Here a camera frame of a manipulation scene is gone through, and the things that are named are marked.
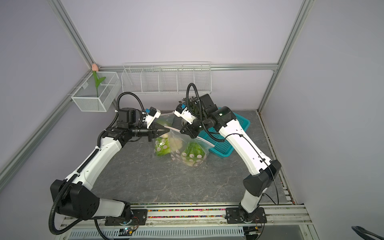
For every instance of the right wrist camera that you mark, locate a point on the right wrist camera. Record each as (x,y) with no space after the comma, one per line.
(182,112)

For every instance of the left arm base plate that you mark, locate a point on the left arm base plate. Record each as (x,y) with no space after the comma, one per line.
(138,218)

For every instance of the white wire wall rack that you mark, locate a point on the white wire wall rack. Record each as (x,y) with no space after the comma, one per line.
(166,77)

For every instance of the black cable loop corner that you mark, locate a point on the black cable loop corner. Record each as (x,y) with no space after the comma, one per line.
(365,234)

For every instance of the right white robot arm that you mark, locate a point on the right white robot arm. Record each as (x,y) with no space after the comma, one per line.
(222,125)

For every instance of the potted green plant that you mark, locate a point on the potted green plant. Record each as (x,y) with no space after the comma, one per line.
(193,106)

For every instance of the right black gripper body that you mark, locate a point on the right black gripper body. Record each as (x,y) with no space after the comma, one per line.
(200,124)

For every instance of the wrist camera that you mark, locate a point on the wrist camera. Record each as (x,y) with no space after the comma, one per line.
(182,112)
(151,114)

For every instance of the clear pink-dotted zipper bag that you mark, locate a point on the clear pink-dotted zipper bag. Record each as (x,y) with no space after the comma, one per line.
(165,120)

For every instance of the white mesh wall basket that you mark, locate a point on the white mesh wall basket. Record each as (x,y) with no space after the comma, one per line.
(85,96)

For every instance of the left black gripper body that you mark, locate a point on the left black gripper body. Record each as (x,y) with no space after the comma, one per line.
(140,132)

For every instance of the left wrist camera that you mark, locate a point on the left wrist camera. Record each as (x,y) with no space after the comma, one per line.
(151,114)

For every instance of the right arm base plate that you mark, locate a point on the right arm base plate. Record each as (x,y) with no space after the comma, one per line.
(237,215)

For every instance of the artificial pink tulip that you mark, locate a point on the artificial pink tulip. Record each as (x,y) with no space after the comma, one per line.
(97,80)

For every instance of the chinese cabbage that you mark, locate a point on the chinese cabbage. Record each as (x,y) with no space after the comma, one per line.
(194,154)
(162,147)

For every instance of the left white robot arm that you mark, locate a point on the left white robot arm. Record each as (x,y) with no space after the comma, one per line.
(73,200)

